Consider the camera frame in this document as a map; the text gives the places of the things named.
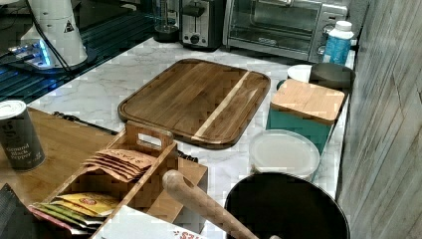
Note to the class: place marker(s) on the dark grey bowl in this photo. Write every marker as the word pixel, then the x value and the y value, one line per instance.
pixel 332 76

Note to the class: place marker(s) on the black object bottom left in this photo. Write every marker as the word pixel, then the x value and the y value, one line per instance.
pixel 18 222

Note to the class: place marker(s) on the bamboo board on left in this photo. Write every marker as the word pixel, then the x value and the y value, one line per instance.
pixel 66 145

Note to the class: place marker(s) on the white cup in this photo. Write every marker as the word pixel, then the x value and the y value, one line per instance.
pixel 300 72

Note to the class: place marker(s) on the wooden pan handle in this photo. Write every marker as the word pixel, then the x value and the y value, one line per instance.
pixel 194 198

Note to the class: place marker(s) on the silver toaster oven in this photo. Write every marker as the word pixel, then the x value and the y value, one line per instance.
pixel 295 29

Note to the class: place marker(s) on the black frying pan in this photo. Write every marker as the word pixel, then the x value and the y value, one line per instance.
pixel 287 206

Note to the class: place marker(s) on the yellow green tea packets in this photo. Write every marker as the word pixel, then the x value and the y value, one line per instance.
pixel 80 213

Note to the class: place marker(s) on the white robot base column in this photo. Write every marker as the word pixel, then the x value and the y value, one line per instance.
pixel 54 40

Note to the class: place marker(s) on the large wooden cutting board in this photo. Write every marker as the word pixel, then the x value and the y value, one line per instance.
pixel 203 103

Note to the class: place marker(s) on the white paper packet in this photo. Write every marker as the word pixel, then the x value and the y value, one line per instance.
pixel 129 223

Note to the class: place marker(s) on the brown tea packets stack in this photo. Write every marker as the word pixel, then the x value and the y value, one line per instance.
pixel 122 164

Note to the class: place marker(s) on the dark glass jar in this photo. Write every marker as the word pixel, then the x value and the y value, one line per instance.
pixel 166 28

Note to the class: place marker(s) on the black silver toaster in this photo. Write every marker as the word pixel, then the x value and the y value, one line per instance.
pixel 201 24

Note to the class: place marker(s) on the ground black pepper can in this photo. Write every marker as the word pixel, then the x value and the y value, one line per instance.
pixel 18 136

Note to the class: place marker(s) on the teal canister with wooden lid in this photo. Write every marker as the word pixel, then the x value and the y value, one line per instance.
pixel 307 109

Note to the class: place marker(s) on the wooden tea organizer box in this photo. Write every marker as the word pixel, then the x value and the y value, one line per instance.
pixel 146 194

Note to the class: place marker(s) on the blue white plastic bottle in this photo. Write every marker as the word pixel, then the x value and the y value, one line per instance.
pixel 338 43

